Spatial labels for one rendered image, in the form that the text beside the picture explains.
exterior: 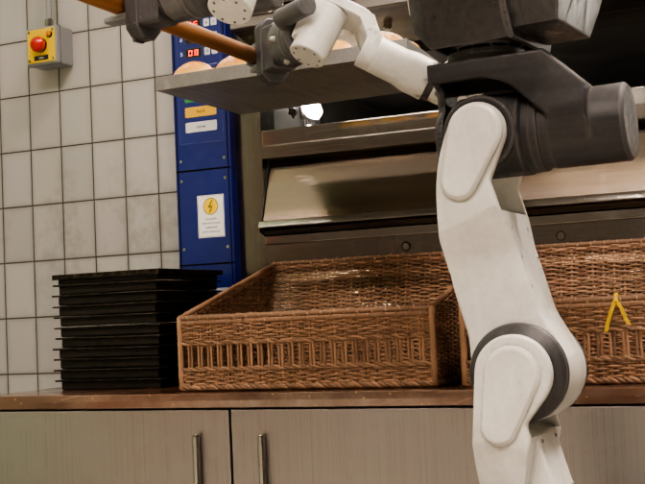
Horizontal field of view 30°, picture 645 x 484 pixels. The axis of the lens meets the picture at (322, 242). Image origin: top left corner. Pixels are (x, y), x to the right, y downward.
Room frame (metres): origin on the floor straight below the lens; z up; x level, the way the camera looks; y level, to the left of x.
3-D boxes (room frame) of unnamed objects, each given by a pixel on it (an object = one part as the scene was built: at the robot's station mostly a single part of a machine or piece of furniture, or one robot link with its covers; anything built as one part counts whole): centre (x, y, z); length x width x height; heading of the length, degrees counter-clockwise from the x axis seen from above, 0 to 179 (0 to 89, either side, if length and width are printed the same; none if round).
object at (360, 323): (2.56, -0.04, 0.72); 0.56 x 0.49 x 0.28; 67
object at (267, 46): (2.16, 0.06, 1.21); 0.12 x 0.10 x 0.13; 30
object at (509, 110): (1.79, -0.27, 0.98); 0.14 x 0.13 x 0.12; 155
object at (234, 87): (2.47, 0.00, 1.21); 0.55 x 0.36 x 0.03; 65
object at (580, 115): (1.76, -0.32, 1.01); 0.28 x 0.13 x 0.18; 65
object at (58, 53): (3.15, 0.70, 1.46); 0.10 x 0.07 x 0.10; 65
